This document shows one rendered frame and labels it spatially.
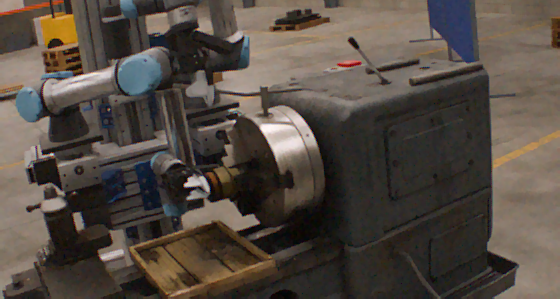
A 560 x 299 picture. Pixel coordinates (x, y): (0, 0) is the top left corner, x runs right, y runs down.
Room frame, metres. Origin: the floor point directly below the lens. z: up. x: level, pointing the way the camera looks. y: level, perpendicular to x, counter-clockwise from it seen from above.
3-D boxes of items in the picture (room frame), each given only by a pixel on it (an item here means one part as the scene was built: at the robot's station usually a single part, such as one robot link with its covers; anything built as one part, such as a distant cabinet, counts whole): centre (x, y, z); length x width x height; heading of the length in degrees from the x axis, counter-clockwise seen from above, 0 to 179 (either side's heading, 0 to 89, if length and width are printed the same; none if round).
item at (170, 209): (1.81, 0.35, 0.98); 0.11 x 0.08 x 0.11; 164
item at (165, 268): (1.54, 0.27, 0.89); 0.36 x 0.30 x 0.04; 27
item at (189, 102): (2.23, 0.27, 1.21); 0.15 x 0.15 x 0.10
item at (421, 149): (1.86, -0.31, 1.06); 0.59 x 0.48 x 0.39; 117
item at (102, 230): (1.47, 0.59, 0.99); 0.20 x 0.10 x 0.05; 117
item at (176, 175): (1.65, 0.29, 1.08); 0.12 x 0.09 x 0.08; 26
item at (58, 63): (10.77, 3.33, 0.36); 1.26 x 0.86 x 0.73; 131
